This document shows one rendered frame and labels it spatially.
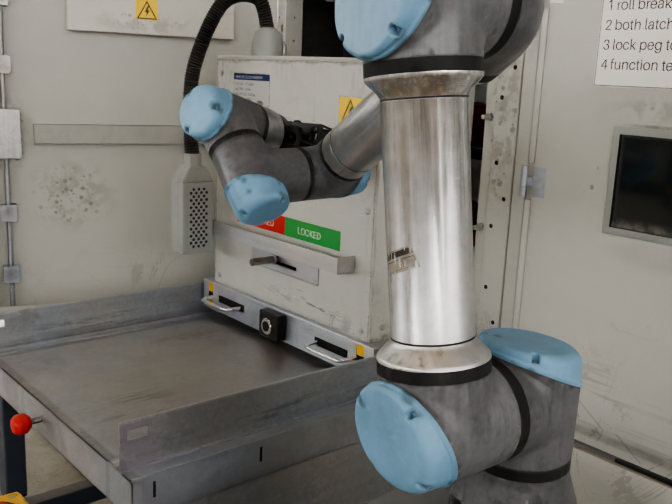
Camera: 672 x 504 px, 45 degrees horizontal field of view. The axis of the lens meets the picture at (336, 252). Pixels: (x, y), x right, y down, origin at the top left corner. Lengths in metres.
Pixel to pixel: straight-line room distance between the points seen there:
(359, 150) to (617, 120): 0.41
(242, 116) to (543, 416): 0.54
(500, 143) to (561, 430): 0.63
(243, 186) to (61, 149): 0.82
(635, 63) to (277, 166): 0.53
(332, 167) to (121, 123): 0.81
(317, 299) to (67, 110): 0.69
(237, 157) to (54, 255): 0.85
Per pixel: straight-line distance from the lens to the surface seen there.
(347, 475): 1.37
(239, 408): 1.19
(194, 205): 1.61
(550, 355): 0.88
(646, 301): 1.26
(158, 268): 1.88
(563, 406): 0.90
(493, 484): 0.93
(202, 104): 1.08
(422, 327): 0.78
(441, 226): 0.76
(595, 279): 1.29
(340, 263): 1.34
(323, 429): 1.26
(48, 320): 1.63
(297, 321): 1.49
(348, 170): 1.08
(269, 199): 1.03
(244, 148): 1.06
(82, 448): 1.23
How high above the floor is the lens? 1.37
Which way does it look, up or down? 13 degrees down
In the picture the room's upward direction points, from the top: 3 degrees clockwise
